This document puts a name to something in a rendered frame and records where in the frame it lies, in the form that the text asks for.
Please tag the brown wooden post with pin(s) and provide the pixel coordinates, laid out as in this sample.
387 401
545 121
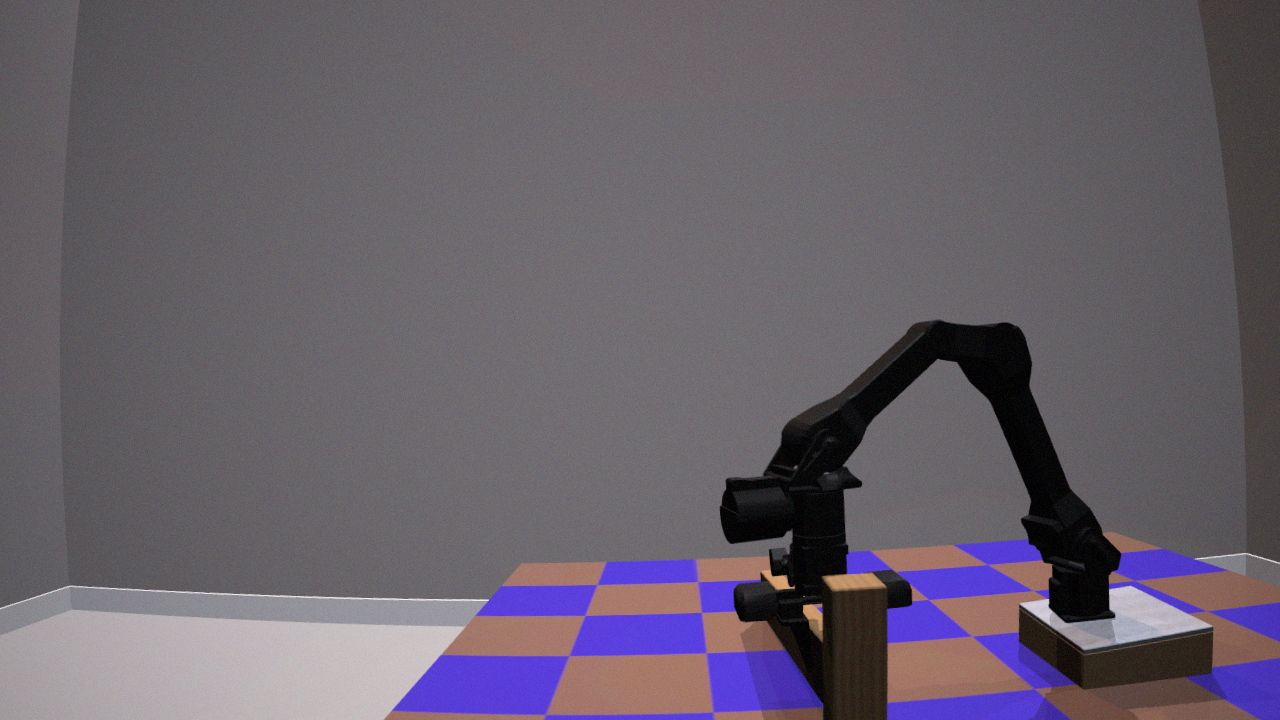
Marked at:
854 646

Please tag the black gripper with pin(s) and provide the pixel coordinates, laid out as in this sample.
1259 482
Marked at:
813 558

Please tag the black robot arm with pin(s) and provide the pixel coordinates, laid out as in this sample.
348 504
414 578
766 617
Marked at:
996 360

